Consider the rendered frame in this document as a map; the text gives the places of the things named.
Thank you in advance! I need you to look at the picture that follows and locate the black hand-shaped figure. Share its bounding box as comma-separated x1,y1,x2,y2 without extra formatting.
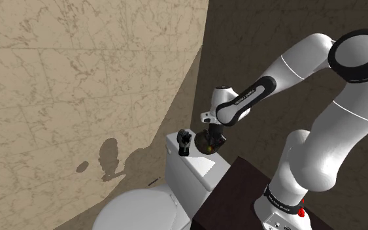
176,129,193,157

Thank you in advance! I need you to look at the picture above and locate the white toilet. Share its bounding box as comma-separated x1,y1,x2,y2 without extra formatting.
92,128,231,230

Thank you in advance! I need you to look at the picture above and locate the dark brown robot stand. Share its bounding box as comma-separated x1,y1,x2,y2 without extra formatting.
190,156,335,230

